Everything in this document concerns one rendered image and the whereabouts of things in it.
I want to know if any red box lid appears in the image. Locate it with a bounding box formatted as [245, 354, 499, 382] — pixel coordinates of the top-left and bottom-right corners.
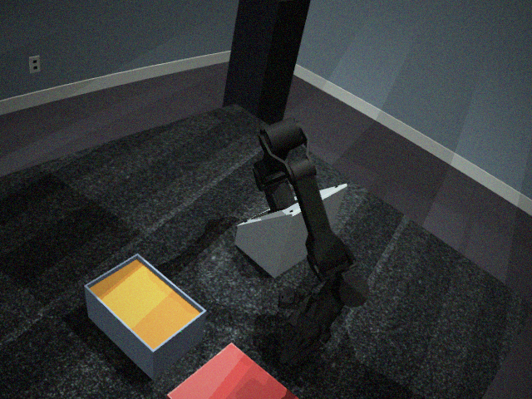
[166, 343, 299, 399]

